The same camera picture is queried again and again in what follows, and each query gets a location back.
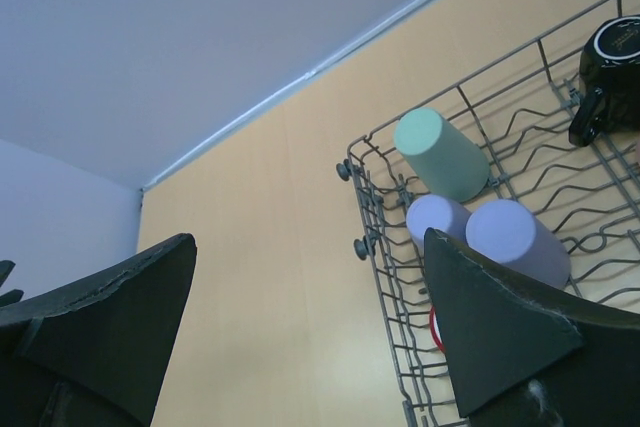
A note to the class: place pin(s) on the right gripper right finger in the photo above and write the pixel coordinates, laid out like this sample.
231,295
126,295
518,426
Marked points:
522,353

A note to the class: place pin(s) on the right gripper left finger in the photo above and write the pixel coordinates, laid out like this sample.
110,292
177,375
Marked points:
95,352

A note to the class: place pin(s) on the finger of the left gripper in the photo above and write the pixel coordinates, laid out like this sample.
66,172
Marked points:
11,297
6,267

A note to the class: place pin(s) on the red mug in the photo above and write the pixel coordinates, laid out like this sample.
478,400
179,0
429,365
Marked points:
434,330

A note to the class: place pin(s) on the purple cup small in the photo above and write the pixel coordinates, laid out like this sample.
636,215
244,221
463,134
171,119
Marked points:
435,219

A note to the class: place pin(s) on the green plastic cup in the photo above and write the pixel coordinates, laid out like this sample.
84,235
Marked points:
443,158

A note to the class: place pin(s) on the black white-lined mug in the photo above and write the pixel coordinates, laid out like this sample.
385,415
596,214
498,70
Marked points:
608,82

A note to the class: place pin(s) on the grey wire dish rack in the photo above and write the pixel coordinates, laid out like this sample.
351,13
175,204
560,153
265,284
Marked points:
517,110

